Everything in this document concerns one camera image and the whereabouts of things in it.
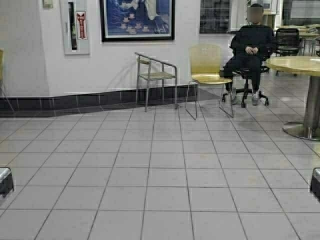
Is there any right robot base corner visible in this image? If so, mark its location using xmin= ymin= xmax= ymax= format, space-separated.
xmin=309 ymin=167 xmax=320 ymax=201

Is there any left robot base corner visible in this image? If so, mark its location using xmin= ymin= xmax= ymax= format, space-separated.
xmin=0 ymin=167 xmax=14 ymax=198

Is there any framed blue poster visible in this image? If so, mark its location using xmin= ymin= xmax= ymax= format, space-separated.
xmin=99 ymin=0 xmax=175 ymax=43

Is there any black office swivel chair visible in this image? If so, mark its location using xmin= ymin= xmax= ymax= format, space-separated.
xmin=221 ymin=37 xmax=273 ymax=108

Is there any seated person in black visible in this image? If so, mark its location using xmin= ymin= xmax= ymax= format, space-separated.
xmin=223 ymin=3 xmax=276 ymax=106

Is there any fire extinguisher cabinet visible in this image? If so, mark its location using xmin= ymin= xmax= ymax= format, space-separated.
xmin=59 ymin=0 xmax=90 ymax=55

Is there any black mesh chair background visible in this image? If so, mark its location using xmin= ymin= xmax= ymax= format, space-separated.
xmin=274 ymin=28 xmax=300 ymax=57

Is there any round yellow table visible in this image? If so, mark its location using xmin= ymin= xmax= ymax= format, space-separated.
xmin=266 ymin=56 xmax=320 ymax=141

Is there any metal frame armchair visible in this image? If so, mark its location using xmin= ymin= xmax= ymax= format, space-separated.
xmin=134 ymin=52 xmax=178 ymax=112

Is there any yellow wooden chair by wall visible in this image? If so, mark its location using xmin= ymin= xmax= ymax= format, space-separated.
xmin=184 ymin=43 xmax=234 ymax=120

